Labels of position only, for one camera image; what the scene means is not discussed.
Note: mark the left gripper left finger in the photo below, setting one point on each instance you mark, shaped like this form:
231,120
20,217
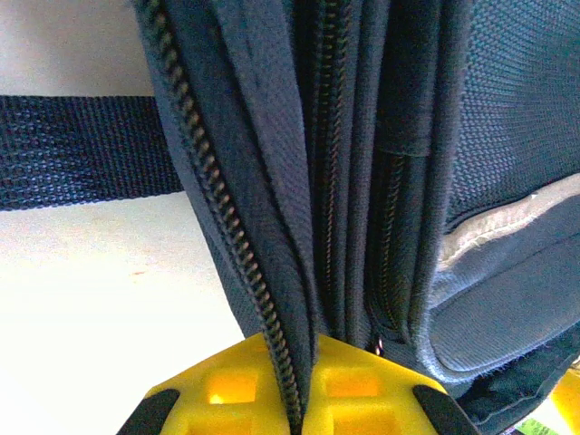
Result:
226,399

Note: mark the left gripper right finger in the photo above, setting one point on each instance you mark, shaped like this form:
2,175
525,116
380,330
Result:
362,399

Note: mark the navy blue backpack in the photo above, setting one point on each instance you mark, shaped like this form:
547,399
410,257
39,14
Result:
272,136

